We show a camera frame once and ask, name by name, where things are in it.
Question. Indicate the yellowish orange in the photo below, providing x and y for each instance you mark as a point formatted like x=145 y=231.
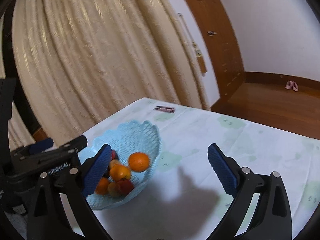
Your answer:
x=120 y=172

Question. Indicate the large orange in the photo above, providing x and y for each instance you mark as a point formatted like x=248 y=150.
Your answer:
x=138 y=161

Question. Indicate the small yellow lemon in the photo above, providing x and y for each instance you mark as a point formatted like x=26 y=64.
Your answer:
x=113 y=163

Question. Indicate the wide cream curtain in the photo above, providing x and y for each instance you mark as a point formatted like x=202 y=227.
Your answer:
x=100 y=55

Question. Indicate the metal door latch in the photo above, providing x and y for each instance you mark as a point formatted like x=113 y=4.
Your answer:
x=212 y=32

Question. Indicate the yellow red apple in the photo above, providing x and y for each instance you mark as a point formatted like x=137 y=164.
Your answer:
x=113 y=189

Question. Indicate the small orange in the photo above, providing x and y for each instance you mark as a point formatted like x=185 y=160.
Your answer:
x=102 y=185

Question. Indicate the white green-print tablecloth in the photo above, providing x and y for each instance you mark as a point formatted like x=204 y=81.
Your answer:
x=250 y=142

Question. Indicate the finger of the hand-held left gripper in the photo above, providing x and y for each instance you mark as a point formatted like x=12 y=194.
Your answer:
x=41 y=145
x=75 y=141

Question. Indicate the dark red plum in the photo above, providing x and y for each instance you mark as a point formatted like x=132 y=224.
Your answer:
x=114 y=154

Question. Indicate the brown wooden window sill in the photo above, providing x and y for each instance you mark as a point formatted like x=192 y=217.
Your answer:
x=40 y=135

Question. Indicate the curtain pull wand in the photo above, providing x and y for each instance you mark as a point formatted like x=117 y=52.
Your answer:
x=201 y=62

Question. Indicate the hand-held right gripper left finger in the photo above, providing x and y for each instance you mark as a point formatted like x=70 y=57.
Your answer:
x=98 y=170

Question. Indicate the narrow cream curtain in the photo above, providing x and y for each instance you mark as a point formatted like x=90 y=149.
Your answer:
x=21 y=122

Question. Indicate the light blue mesh basket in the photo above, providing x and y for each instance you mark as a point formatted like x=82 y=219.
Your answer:
x=132 y=140

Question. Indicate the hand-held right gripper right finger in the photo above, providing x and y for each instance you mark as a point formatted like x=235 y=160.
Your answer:
x=223 y=170

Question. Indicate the small pink black case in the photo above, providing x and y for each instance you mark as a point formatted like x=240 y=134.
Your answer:
x=163 y=109

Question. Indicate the red tomato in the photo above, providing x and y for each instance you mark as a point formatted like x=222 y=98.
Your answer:
x=125 y=186

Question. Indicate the pink shoe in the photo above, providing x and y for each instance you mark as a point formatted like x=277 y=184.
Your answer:
x=295 y=86
x=289 y=85

